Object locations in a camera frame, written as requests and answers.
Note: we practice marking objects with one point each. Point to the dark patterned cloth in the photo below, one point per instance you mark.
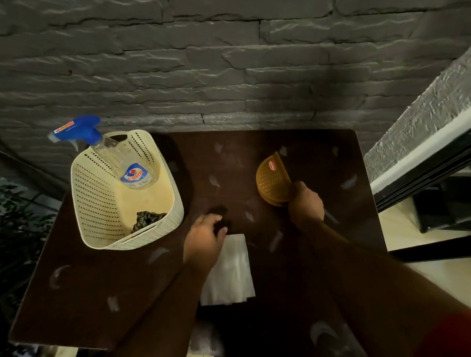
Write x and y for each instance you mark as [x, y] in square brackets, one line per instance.
[147, 220]

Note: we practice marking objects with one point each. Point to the orange perforated plastic dish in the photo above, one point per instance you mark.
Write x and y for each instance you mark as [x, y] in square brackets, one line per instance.
[273, 181]

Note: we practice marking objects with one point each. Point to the person's left hand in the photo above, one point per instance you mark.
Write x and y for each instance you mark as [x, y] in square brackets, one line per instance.
[200, 246]

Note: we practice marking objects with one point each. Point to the person's right hand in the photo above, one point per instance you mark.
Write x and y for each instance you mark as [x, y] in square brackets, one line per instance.
[307, 209]

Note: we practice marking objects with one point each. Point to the black furniture piece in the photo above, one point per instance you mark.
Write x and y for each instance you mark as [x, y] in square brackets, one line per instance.
[453, 204]

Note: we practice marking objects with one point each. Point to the person's right fingers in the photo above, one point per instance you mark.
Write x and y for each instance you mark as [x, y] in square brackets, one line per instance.
[298, 191]

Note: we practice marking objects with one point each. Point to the person's right forearm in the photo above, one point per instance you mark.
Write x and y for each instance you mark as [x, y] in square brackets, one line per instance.
[370, 287]

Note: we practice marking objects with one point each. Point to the black sliding door frame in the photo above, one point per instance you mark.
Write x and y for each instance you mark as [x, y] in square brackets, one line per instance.
[430, 167]

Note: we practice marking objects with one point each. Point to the white paper towel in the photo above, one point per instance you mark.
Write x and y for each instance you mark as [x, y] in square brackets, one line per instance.
[230, 272]

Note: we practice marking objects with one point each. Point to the person's left thumb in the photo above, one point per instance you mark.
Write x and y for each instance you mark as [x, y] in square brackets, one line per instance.
[223, 235]

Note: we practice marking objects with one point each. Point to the small black object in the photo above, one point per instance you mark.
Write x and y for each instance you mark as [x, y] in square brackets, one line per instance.
[222, 222]

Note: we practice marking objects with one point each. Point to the clear spray bottle blue trigger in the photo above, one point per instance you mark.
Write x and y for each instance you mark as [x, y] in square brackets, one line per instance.
[130, 164]

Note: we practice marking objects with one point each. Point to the person's left forearm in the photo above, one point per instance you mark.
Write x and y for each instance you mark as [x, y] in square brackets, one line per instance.
[157, 324]

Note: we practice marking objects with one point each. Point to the red sleeve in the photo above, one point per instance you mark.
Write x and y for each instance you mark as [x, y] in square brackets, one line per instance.
[468, 339]

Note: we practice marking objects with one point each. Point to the cream perforated plastic basket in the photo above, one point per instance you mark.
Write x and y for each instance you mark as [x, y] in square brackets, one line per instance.
[99, 203]

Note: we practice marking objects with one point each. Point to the green leafy plant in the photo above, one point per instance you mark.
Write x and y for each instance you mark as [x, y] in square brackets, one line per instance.
[8, 243]

